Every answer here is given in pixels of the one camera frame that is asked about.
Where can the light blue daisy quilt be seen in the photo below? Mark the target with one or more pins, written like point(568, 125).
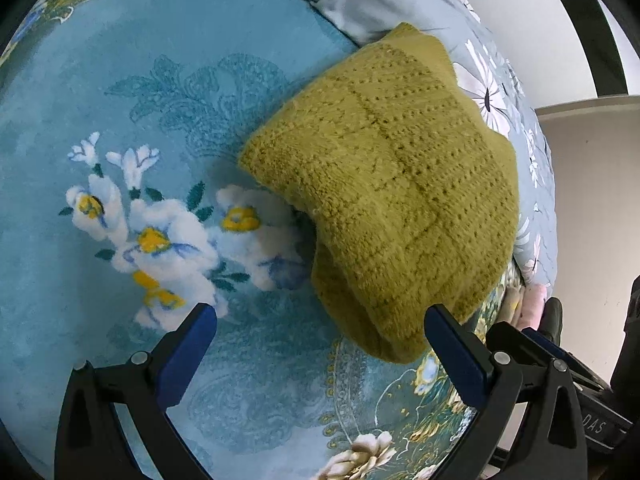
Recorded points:
point(489, 80)

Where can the olive green knit sweater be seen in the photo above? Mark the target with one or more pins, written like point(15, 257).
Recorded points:
point(414, 199)

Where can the teal floral plush blanket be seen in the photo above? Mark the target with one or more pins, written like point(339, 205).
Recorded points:
point(122, 206)

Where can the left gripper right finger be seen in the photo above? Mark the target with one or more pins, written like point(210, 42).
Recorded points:
point(493, 376)

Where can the pink folded cloth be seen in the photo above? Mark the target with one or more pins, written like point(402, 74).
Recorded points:
point(523, 306)

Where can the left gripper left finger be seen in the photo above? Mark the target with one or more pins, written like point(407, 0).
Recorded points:
point(90, 442)

